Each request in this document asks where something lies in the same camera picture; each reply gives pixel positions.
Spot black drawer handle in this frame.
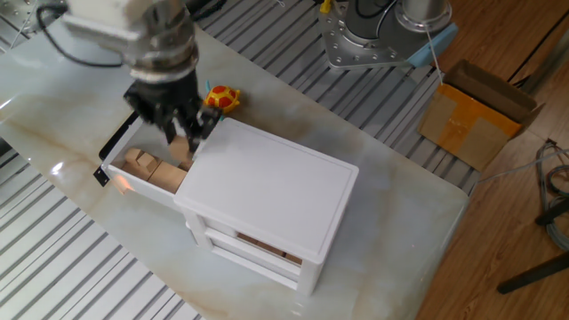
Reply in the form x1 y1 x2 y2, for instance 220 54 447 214
92 110 141 188

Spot cardboard box with orange tape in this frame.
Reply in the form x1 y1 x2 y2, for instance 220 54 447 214
416 59 546 173

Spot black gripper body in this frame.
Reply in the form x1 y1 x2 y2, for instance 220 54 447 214
124 69 206 126

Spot light wooden block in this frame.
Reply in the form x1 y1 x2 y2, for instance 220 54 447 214
168 135 196 164

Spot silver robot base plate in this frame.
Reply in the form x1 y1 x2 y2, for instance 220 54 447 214
318 3 413 70

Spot white cable tie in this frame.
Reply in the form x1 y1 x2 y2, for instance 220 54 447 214
424 24 445 85

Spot white drawer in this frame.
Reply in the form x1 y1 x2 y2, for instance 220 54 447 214
100 113 223 211

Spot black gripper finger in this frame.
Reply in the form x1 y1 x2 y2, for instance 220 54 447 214
160 116 180 146
185 108 223 155

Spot black cable loop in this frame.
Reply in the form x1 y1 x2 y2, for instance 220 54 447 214
190 0 228 20

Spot bundle of floor cables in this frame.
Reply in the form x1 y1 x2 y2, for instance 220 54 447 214
535 139 569 252

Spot perforated metal plate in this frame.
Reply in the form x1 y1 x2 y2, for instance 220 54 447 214
0 0 63 35

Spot wooden blocks in drawer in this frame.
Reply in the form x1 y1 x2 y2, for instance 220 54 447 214
120 148 164 181

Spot black stand leg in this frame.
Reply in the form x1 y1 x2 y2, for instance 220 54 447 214
496 251 569 295

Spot thin grey floor cable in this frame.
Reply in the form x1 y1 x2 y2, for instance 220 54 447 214
477 148 569 185

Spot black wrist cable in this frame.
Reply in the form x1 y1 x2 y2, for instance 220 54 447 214
35 2 126 69

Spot yellow orange turtle toy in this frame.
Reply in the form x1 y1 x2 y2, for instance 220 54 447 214
203 79 242 110

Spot rectangular wooden block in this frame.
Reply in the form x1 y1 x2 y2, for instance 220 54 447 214
148 160 188 195

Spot short black stand foot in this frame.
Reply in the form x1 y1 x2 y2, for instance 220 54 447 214
534 198 569 227

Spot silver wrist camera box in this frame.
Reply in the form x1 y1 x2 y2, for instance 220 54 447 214
61 12 135 55

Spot white drawer cabinet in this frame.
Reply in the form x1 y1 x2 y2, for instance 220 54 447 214
172 116 360 297

